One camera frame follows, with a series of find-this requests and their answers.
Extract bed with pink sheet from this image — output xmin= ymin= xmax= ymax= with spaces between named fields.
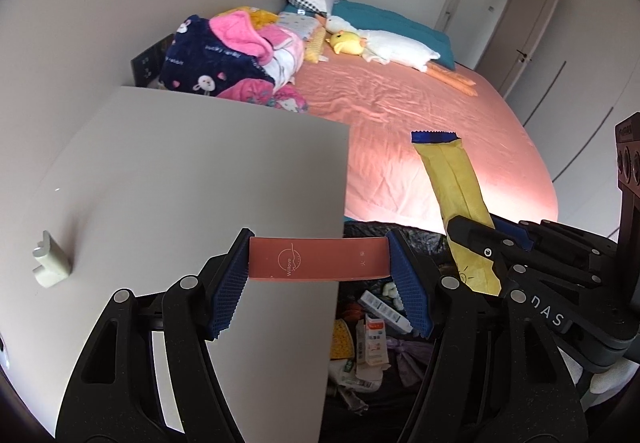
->
xmin=295 ymin=58 xmax=560 ymax=229

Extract orange-red box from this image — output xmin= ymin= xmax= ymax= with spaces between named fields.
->
xmin=248 ymin=235 xmax=392 ymax=283

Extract navy printed blanket pink lining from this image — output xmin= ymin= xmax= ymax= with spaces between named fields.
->
xmin=160 ymin=10 xmax=276 ymax=100

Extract white door with black handle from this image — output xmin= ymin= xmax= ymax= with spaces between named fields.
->
xmin=475 ymin=0 xmax=566 ymax=96

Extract yellow printed cloth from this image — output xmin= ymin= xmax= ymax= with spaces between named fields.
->
xmin=220 ymin=6 xmax=278 ymax=29

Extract white goose plush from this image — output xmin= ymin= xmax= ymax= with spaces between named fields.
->
xmin=325 ymin=16 xmax=478 ymax=96

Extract person's right hand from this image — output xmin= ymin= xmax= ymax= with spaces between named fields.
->
xmin=575 ymin=359 xmax=632 ymax=399

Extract yellow snack packet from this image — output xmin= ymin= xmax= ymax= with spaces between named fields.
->
xmin=410 ymin=130 xmax=502 ymax=296

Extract purple knotted plastic bag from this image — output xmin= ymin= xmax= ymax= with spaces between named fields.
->
xmin=387 ymin=338 xmax=431 ymax=386

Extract black wall socket panel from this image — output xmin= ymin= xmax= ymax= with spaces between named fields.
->
xmin=131 ymin=34 xmax=176 ymax=88

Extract white wardrobe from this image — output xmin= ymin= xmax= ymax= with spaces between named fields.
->
xmin=505 ymin=8 xmax=640 ymax=244

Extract yellow corn plush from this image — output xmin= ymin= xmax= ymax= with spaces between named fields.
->
xmin=304 ymin=26 xmax=328 ymax=64

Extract yellow sponge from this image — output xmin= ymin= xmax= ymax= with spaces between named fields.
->
xmin=331 ymin=318 xmax=357 ymax=361

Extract white and pink printed quilt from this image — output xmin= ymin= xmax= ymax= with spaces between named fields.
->
xmin=260 ymin=26 xmax=308 ymax=114

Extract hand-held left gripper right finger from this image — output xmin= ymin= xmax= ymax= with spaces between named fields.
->
xmin=385 ymin=229 xmax=586 ymax=443

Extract white barcode carton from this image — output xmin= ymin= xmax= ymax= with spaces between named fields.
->
xmin=360 ymin=290 xmax=407 ymax=335

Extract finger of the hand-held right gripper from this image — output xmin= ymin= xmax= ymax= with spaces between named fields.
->
xmin=494 ymin=218 xmax=621 ymax=275
xmin=446 ymin=216 xmax=601 ymax=334

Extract trash bin with black bag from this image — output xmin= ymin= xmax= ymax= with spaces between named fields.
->
xmin=322 ymin=220 xmax=453 ymax=443

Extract crushed clear plastic bottle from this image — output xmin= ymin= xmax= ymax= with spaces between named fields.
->
xmin=327 ymin=385 xmax=368 ymax=411

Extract pale printed pillow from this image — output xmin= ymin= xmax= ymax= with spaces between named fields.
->
xmin=277 ymin=12 xmax=323 ymax=39

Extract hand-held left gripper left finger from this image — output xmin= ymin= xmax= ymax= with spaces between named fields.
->
xmin=55 ymin=228 xmax=251 ymax=443

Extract orange and white medicine box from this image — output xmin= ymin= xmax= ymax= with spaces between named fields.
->
xmin=364 ymin=313 xmax=391 ymax=369

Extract yellow duck plush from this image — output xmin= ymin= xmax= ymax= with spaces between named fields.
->
xmin=325 ymin=30 xmax=370 ymax=56

